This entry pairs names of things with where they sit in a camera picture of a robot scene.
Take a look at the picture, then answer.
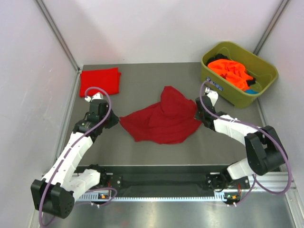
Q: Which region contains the dark red t-shirt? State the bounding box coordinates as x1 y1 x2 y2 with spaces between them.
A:
120 86 201 144

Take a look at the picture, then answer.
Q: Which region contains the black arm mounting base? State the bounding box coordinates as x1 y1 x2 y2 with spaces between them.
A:
76 165 250 198

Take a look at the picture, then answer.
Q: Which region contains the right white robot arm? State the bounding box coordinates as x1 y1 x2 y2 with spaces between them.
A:
195 95 288 188

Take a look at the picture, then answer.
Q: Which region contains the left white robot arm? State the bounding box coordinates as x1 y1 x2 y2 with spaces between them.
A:
30 98 119 219

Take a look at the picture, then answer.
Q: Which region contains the folded bright red t-shirt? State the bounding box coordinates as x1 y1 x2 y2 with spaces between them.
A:
79 67 121 97

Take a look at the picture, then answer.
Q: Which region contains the blue garment in bin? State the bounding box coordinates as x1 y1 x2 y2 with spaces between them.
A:
245 89 258 95

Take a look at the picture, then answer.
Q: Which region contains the orange t-shirt in bin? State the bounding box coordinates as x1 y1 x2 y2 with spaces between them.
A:
207 59 256 91

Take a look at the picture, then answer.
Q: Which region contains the black garment in bin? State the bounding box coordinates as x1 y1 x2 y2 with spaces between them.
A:
207 53 230 65

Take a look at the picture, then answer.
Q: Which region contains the olive green plastic bin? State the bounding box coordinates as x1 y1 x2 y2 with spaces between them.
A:
201 41 278 108

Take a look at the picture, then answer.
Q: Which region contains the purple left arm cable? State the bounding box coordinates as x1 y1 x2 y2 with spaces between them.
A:
38 86 118 227

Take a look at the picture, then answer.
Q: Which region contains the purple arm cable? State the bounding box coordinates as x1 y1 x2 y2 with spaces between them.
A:
199 80 292 207
38 86 118 227

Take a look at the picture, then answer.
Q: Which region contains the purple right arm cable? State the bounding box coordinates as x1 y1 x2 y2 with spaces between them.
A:
199 80 292 207

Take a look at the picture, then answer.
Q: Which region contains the slotted grey cable duct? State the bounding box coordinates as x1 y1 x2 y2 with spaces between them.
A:
77 192 227 202

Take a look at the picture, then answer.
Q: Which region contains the left aluminium frame post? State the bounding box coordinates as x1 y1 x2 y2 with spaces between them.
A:
34 0 80 72

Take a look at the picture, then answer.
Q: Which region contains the aluminium frame post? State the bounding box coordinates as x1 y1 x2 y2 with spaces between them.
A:
253 0 291 56
34 0 80 72

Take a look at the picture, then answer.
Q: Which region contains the right aluminium frame post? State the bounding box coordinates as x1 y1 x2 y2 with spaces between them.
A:
253 0 291 56

